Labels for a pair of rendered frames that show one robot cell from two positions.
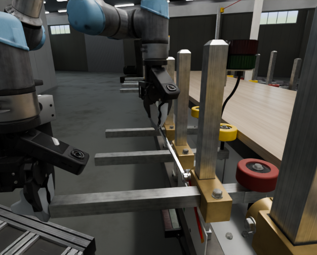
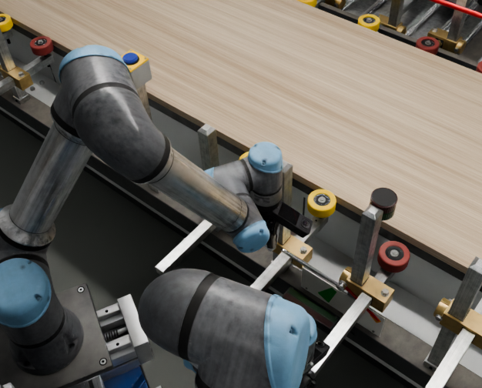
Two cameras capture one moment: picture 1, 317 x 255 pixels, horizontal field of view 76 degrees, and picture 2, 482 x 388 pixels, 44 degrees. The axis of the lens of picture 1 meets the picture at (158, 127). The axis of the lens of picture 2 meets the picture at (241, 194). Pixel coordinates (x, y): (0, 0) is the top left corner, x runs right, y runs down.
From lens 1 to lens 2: 1.27 m
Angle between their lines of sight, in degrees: 45
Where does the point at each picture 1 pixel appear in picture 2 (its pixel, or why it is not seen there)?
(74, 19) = (249, 249)
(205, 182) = (367, 285)
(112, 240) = (146, 369)
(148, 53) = (270, 202)
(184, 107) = not seen: hidden behind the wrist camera
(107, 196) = not seen: hidden behind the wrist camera
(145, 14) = (266, 176)
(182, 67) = (286, 182)
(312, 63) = (467, 279)
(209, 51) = (374, 223)
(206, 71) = (371, 232)
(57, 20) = not seen: outside the picture
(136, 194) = (339, 330)
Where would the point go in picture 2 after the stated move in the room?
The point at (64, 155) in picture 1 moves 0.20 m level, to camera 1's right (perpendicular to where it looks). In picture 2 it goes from (323, 352) to (379, 295)
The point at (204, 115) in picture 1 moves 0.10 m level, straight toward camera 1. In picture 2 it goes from (368, 253) to (396, 284)
